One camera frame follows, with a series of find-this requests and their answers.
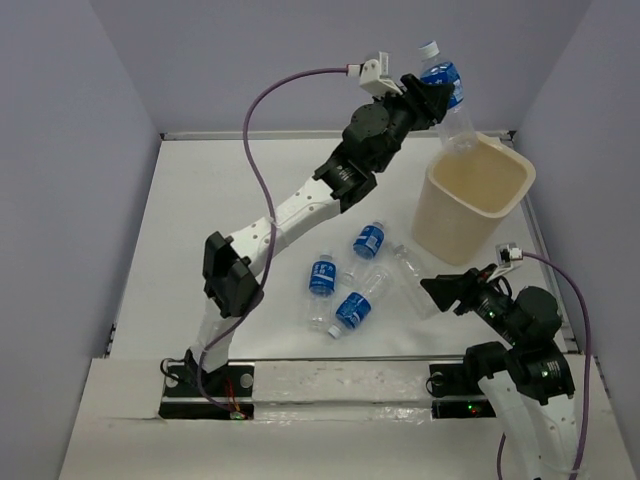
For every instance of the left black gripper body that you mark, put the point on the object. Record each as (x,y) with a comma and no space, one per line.
(404,117)

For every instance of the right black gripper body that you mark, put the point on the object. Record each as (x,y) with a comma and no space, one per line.
(487,301)

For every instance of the blue label bottle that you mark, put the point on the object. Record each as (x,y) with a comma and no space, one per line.
(359,304)
(321,288)
(362,252)
(456,130)

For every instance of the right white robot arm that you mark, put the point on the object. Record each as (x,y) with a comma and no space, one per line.
(524,376)

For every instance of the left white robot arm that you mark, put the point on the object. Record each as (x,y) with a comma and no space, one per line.
(236,267)

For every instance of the beige plastic bin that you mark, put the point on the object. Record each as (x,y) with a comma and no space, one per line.
(466,196)

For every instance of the clear unlabelled bottle right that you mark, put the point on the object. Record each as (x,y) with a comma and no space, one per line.
(411,270)

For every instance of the blue label bottle front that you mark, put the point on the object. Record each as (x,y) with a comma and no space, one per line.
(359,304)

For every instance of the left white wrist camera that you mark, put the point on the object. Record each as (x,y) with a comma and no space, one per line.
(374,76)

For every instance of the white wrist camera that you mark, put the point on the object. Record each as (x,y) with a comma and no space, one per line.
(374,76)
(509,257)

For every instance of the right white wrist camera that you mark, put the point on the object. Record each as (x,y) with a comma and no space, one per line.
(509,257)

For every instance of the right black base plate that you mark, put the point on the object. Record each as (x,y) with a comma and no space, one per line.
(460,405)

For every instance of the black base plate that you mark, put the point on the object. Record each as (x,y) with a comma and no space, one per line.
(460,405)
(226,394)

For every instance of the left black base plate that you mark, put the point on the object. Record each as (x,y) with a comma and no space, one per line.
(226,394)

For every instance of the aluminium table rail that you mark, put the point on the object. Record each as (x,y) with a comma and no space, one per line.
(503,135)

